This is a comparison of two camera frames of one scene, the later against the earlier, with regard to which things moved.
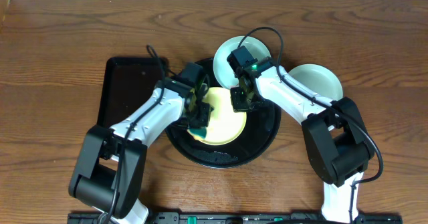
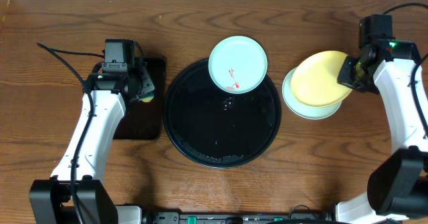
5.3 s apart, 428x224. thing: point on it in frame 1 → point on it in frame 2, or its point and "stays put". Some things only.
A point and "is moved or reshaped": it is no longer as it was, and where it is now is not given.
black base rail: x=239 y=218 stays put
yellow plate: x=225 y=125 → x=314 y=78
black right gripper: x=239 y=106 → x=344 y=75
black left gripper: x=208 y=108 → x=144 y=75
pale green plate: x=224 y=71 stays put
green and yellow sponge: x=198 y=133 is moved or reshaped
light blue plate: x=319 y=79 is moved or reshaped
